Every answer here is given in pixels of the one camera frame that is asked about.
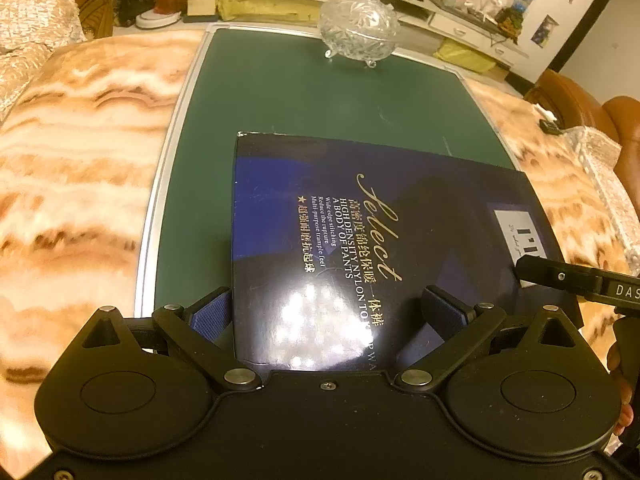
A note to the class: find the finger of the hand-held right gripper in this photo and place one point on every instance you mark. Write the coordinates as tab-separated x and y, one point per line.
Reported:
550	275

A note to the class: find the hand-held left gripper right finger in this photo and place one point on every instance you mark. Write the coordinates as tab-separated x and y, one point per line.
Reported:
446	311

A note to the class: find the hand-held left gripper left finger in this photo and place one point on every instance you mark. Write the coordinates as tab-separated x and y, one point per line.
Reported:
210	316

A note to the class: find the dark blue box lid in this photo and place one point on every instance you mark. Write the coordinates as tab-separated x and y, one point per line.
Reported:
350	210

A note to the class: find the marble desktop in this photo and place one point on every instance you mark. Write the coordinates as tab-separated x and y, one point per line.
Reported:
75	160

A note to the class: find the person's right hand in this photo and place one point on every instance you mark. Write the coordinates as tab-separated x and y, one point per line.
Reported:
617	360

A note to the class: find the white lace sofa cover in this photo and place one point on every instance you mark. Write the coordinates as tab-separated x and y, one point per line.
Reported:
605	170
30	25

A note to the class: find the yellow cloth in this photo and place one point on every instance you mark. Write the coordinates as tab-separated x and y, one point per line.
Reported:
265	9
462	56

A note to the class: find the colourful snack bags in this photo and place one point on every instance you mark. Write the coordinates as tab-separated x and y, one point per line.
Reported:
515	12

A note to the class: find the lidded glass candy bowl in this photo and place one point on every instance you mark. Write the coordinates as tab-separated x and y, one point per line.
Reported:
357	27

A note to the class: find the white round floor appliance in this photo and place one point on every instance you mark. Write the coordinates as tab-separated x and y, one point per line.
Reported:
156	19

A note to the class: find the green board with silver frame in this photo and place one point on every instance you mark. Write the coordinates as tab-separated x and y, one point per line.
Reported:
300	100

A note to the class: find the blue wall poster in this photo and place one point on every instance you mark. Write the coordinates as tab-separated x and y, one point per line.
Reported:
544	30

